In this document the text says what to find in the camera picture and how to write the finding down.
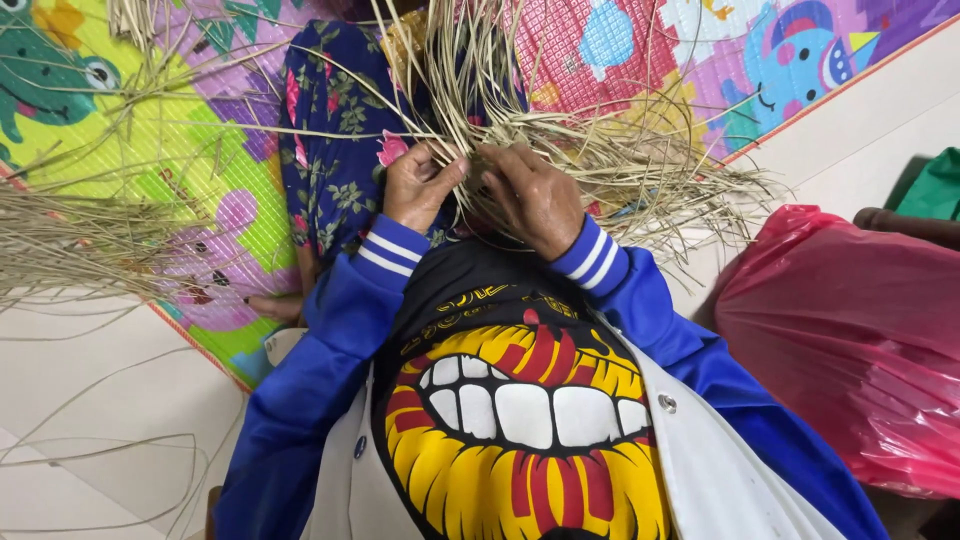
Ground person's right hand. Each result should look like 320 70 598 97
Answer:
478 142 588 263

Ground person's left hand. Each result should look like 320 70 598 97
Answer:
382 141 471 236

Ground woven dry straw piece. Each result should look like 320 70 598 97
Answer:
150 0 785 290

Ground blue floral trousers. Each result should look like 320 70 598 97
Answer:
277 18 530 264

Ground yellow patterned cloth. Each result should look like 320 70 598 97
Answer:
379 9 432 80

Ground person's foot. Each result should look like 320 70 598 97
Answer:
241 292 307 325

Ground black mouth print shirt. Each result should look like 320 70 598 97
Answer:
371 236 672 540

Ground colourful cartoon play mat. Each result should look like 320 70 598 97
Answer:
0 0 960 393

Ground blue and white jacket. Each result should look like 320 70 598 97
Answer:
213 213 890 540

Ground heap of dry straw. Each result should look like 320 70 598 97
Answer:
0 178 252 316

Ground red plastic bag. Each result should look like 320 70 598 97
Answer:
712 204 960 501

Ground loose straw strands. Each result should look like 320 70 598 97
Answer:
0 300 252 540

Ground green bag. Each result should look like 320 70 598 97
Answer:
885 146 960 223

